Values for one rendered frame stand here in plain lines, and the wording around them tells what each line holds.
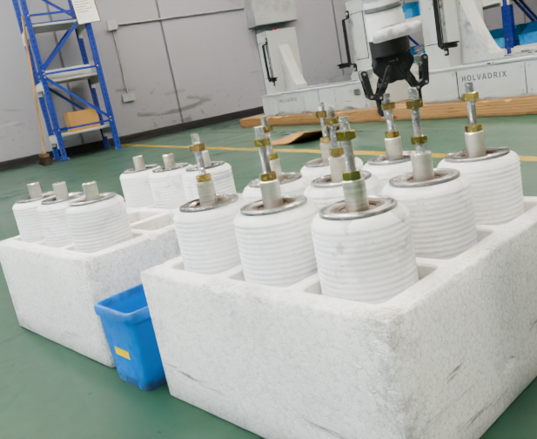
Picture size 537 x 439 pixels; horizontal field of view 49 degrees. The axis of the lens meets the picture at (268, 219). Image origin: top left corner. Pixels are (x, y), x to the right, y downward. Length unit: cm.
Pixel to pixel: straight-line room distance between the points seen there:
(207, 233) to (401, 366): 30
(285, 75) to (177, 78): 225
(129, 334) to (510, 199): 52
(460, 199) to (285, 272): 20
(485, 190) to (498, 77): 260
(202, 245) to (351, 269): 23
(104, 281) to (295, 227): 41
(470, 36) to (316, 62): 472
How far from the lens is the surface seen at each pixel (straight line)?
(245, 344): 65
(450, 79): 355
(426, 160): 66
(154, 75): 726
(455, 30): 368
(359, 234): 54
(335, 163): 73
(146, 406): 85
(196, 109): 739
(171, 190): 119
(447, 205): 63
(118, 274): 96
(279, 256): 62
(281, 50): 540
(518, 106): 316
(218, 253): 72
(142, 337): 85
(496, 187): 73
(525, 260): 71
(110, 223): 98
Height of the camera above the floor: 39
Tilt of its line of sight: 13 degrees down
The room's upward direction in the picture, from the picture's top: 11 degrees counter-clockwise
